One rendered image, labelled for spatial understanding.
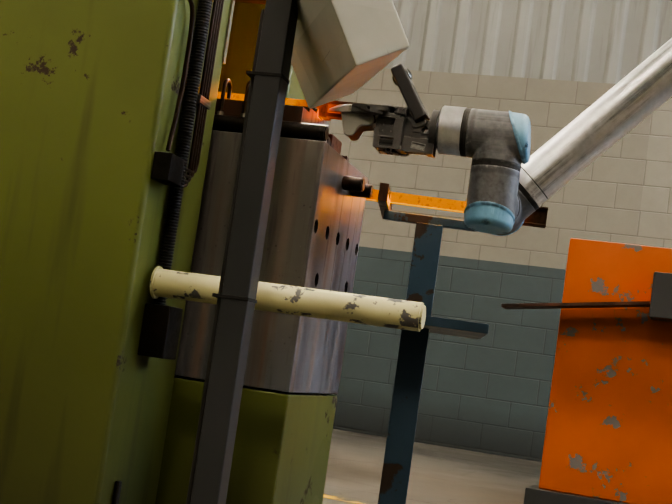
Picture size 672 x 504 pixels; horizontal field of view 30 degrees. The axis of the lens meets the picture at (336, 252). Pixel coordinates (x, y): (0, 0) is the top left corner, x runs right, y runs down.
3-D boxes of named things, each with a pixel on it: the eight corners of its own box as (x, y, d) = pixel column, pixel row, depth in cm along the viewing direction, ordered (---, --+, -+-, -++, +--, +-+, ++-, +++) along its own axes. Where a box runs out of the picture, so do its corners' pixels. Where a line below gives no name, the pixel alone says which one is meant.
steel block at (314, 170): (338, 394, 254) (368, 178, 257) (289, 392, 217) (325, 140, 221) (84, 356, 267) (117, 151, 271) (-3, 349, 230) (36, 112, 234)
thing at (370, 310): (424, 335, 194) (428, 301, 195) (418, 333, 189) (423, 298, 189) (159, 299, 205) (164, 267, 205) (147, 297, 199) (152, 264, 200)
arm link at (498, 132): (525, 162, 224) (532, 107, 224) (456, 155, 227) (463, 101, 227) (529, 171, 233) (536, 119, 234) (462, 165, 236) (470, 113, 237)
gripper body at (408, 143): (368, 145, 231) (432, 152, 229) (374, 100, 232) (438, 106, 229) (376, 153, 239) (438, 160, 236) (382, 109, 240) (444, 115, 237)
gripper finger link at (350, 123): (322, 131, 234) (370, 137, 232) (326, 100, 234) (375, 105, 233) (325, 135, 237) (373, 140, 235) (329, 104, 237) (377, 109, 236)
